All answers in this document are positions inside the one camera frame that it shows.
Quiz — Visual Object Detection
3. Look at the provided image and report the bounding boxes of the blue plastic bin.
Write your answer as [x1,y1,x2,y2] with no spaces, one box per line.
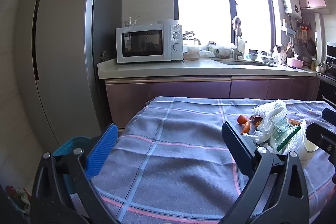
[52,135,100,203]

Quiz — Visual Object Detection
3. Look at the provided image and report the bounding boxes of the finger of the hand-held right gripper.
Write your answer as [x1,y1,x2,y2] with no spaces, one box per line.
[322,108,336,123]
[306,122,336,159]

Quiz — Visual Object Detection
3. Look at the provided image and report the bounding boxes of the white paper cup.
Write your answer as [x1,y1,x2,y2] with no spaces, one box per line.
[298,132,319,161]

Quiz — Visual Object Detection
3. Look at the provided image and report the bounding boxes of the dark framed window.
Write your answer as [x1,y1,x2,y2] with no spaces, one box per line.
[172,0,276,52]

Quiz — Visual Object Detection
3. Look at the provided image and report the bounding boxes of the glass jar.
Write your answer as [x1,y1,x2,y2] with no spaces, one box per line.
[218,46,233,59]

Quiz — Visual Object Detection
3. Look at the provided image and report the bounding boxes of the metal sink faucet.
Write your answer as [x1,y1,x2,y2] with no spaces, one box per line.
[232,17,244,60]

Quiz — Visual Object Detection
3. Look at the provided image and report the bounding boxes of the grey plaid tablecloth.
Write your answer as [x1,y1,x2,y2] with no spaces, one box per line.
[91,97,336,224]

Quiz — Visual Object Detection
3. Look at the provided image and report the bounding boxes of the grey refrigerator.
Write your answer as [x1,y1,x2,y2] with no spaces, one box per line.
[14,0,124,146]

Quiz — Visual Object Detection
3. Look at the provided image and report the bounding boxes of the long carrot piece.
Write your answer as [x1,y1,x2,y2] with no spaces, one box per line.
[241,120,252,135]

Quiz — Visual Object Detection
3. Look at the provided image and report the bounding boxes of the white soap bottle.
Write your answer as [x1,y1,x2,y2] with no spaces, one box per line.
[238,39,246,60]

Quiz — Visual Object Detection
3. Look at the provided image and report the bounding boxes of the white microwave oven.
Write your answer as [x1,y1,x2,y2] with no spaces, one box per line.
[116,24,183,64]

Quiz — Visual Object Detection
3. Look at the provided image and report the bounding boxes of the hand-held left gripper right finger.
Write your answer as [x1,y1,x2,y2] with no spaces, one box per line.
[221,121,310,224]

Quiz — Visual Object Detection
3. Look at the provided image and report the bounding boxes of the black oven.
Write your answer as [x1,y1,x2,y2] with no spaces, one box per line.
[316,42,336,109]

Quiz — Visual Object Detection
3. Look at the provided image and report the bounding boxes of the purple base cabinets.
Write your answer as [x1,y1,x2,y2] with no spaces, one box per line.
[104,76,322,130]

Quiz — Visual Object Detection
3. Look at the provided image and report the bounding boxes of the pink bowl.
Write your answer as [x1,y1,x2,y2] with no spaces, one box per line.
[287,57,303,68]

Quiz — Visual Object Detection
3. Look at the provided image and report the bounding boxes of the green plastic strip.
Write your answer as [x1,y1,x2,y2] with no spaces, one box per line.
[277,126,301,153]

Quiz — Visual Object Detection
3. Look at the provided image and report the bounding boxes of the heap of colourful packets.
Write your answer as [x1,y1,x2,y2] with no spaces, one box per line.
[5,185,31,214]

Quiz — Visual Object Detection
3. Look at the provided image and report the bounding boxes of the hanging frying pan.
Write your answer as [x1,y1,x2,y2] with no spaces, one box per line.
[307,39,317,56]

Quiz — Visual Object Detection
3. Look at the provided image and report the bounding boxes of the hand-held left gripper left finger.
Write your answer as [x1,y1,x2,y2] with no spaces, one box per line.
[30,123,118,224]

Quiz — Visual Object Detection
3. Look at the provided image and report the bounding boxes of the clear plastic bag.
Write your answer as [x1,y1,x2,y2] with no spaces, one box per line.
[269,120,289,152]

